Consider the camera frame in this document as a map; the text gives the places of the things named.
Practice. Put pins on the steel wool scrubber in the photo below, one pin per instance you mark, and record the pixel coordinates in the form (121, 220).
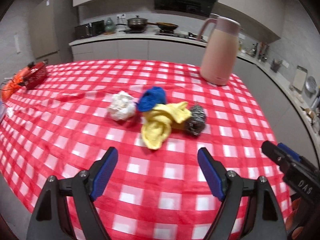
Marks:
(197, 122)

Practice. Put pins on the black cooking pot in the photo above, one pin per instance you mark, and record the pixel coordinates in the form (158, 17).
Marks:
(137, 23)

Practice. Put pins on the red white checkered tablecloth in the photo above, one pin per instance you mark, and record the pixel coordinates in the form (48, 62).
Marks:
(62, 127)

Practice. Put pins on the blue cloth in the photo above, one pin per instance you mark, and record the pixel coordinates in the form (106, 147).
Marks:
(150, 98)

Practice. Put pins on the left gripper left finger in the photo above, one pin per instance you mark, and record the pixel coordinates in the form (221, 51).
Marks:
(51, 218)

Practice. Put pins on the yellow cloth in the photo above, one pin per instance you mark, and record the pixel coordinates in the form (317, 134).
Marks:
(160, 120)

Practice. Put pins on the orange mesh bag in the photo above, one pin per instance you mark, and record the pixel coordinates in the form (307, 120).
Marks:
(12, 85)

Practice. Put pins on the frying pan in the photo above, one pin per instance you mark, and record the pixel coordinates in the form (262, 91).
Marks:
(165, 26)

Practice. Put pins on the metal colander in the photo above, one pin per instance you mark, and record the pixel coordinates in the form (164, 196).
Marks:
(311, 85)

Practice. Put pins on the pink thermos jug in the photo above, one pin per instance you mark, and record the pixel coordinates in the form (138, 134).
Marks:
(221, 50)

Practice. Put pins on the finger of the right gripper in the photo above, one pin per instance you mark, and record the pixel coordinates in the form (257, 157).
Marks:
(278, 156)
(289, 151)

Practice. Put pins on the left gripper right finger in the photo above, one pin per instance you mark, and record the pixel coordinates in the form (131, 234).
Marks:
(263, 217)

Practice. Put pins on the white cutting board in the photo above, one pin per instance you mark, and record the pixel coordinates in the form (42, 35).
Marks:
(299, 79)

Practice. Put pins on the utensil holder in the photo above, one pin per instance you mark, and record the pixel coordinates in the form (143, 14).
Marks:
(275, 65)

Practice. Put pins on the white paper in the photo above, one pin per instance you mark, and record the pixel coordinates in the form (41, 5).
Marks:
(122, 106)

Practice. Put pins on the black microwave oven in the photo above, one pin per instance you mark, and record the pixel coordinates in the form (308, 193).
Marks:
(89, 30)

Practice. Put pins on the refrigerator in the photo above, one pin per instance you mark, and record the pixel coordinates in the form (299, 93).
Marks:
(51, 28)

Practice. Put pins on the green ceramic vase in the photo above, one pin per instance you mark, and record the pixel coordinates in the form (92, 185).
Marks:
(110, 26)

